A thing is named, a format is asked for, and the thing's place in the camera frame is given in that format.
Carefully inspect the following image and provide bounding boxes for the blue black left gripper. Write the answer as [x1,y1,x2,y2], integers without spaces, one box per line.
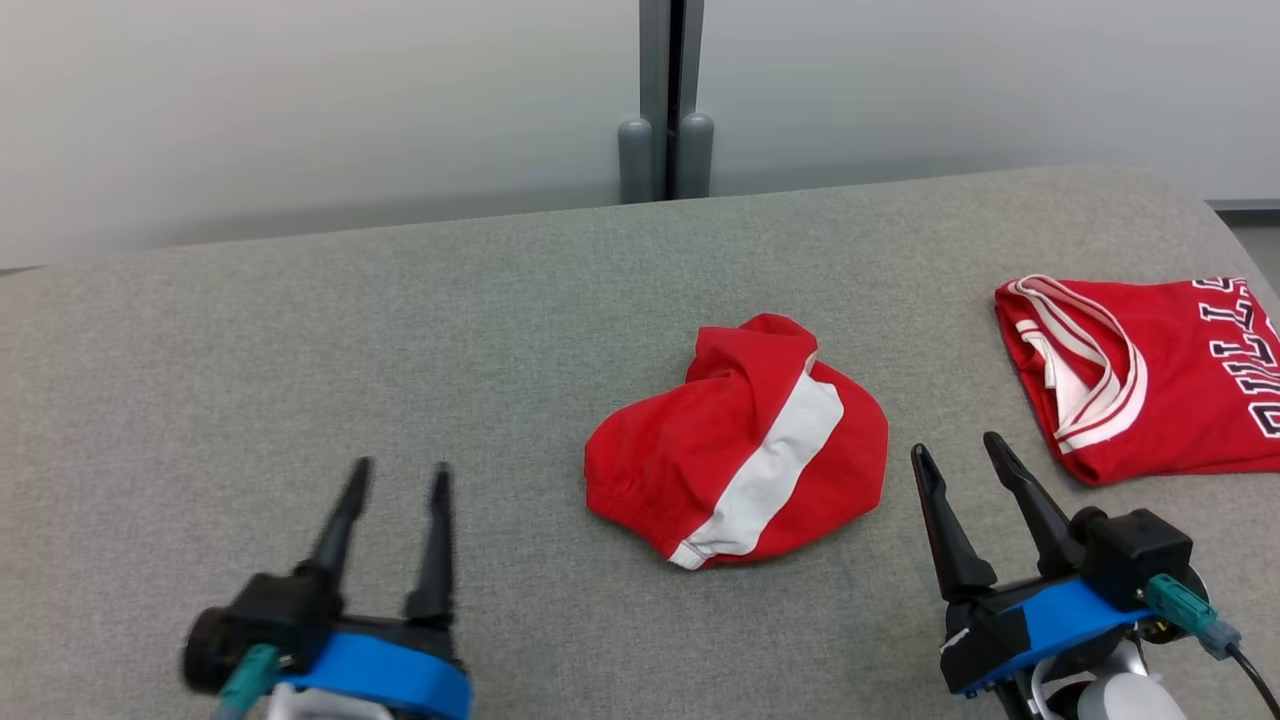
[282,456,474,720]

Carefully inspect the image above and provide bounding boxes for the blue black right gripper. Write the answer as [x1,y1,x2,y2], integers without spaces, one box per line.
[910,432,1153,698]

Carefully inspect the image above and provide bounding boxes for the red basketball jersey white trim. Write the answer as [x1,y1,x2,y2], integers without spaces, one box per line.
[994,275,1280,488]

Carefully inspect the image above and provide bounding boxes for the red shorts white side stripe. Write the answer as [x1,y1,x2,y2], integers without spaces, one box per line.
[584,313,889,571]

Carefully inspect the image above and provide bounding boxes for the teal left camera connector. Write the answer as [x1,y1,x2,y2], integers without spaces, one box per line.
[209,644,284,720]

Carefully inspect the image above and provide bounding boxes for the teal camera connector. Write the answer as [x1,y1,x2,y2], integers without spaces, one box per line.
[1144,572,1244,660]
[209,644,284,720]

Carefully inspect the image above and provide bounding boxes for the teal right camera connector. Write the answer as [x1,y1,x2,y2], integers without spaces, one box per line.
[1144,572,1244,660]

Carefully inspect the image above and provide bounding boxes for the black right camera cable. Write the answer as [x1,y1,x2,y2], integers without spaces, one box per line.
[1224,640,1280,717]

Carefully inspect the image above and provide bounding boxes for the grey rounded post foot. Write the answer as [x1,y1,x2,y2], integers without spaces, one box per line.
[677,111,717,200]
[617,117,657,205]

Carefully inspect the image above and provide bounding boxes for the grey metal partition post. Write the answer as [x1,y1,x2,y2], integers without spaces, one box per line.
[638,0,706,201]

